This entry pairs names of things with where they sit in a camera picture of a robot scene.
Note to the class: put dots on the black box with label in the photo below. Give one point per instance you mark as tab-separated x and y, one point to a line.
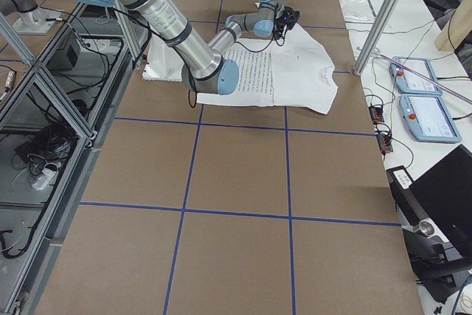
400	182

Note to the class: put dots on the black laptop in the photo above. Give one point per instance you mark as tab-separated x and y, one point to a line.
444	192

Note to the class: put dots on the aluminium frame post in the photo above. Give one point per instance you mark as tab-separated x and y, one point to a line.
375	33

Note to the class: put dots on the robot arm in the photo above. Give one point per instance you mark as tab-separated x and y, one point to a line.
205	69

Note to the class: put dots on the purple rod tool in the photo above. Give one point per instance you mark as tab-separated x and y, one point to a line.
438	85

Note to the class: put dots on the upper blue teach pendant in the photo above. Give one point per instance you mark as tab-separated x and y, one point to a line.
408	82

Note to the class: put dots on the orange black connector block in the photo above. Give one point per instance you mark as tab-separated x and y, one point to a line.
376	114

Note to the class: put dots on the blue teach pendant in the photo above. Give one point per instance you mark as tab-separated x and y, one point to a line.
408	82
427	119

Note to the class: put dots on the white long-sleeve printed shirt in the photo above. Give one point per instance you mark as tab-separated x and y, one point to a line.
299	73

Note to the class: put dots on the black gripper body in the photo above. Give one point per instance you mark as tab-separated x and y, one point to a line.
282	24

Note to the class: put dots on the plastic document sleeve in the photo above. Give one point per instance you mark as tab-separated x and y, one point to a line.
358	11

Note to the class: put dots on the lower blue teach pendant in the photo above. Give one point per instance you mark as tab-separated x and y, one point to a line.
427	119

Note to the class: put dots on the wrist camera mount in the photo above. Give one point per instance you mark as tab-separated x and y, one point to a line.
294	14

